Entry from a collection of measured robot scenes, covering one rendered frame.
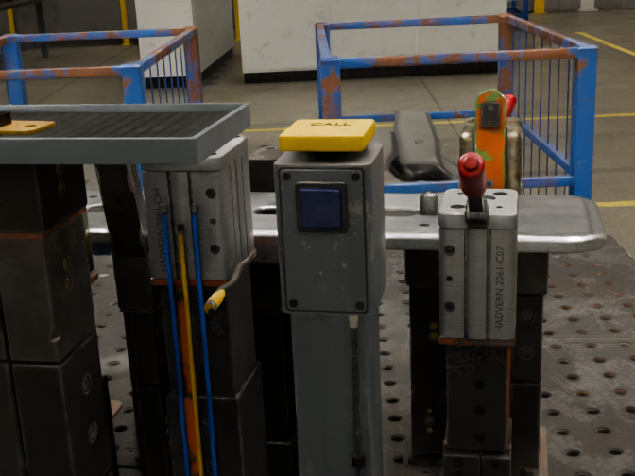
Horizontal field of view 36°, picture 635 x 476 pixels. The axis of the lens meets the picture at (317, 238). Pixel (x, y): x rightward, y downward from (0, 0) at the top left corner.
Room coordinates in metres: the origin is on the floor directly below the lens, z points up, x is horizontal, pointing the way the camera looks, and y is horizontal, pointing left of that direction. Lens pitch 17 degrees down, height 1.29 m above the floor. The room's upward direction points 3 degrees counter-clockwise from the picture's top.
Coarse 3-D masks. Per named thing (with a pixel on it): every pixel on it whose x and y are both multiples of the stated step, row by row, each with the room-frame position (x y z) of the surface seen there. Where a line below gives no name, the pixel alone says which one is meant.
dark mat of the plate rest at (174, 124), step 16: (48, 112) 0.80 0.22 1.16; (64, 112) 0.80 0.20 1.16; (80, 112) 0.79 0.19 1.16; (96, 112) 0.79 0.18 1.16; (112, 112) 0.79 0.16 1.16; (128, 112) 0.78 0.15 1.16; (144, 112) 0.78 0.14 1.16; (160, 112) 0.78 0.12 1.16; (176, 112) 0.77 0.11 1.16; (192, 112) 0.77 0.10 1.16; (208, 112) 0.77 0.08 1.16; (224, 112) 0.76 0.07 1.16; (48, 128) 0.73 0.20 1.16; (64, 128) 0.72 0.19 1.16; (80, 128) 0.72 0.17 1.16; (96, 128) 0.72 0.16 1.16; (112, 128) 0.72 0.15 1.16; (128, 128) 0.71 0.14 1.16; (144, 128) 0.71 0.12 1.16; (160, 128) 0.71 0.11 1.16; (176, 128) 0.70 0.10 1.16; (192, 128) 0.70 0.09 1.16
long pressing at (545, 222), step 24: (96, 192) 1.16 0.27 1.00; (264, 192) 1.12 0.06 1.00; (96, 216) 1.05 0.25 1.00; (264, 216) 1.02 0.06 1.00; (408, 216) 0.99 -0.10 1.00; (432, 216) 0.99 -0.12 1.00; (528, 216) 0.97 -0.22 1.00; (552, 216) 0.97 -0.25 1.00; (576, 216) 0.96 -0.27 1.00; (600, 216) 0.98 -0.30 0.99; (96, 240) 0.99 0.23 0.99; (264, 240) 0.95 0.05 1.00; (408, 240) 0.92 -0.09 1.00; (432, 240) 0.91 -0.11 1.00; (528, 240) 0.89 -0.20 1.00; (552, 240) 0.89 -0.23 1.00; (576, 240) 0.88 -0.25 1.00; (600, 240) 0.89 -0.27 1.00
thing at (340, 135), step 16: (288, 128) 0.68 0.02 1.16; (304, 128) 0.68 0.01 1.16; (320, 128) 0.68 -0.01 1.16; (336, 128) 0.68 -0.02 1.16; (352, 128) 0.67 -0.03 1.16; (368, 128) 0.68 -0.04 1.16; (288, 144) 0.66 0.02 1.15; (304, 144) 0.66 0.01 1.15; (320, 144) 0.66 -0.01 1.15; (336, 144) 0.65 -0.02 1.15; (352, 144) 0.65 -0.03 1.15
